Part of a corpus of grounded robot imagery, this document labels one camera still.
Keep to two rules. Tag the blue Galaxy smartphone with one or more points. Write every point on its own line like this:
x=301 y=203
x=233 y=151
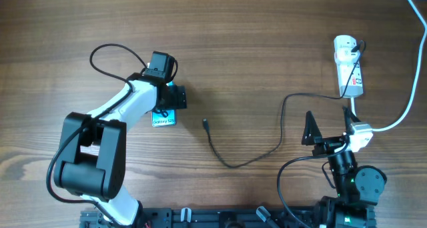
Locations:
x=162 y=117

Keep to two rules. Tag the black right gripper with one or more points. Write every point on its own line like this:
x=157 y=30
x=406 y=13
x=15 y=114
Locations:
x=314 y=136

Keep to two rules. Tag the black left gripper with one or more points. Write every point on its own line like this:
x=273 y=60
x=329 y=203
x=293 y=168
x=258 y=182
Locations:
x=177 y=98

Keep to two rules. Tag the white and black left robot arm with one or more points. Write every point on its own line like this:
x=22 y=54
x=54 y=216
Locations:
x=90 y=160

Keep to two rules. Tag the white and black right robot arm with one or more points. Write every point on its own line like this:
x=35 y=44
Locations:
x=358 y=188

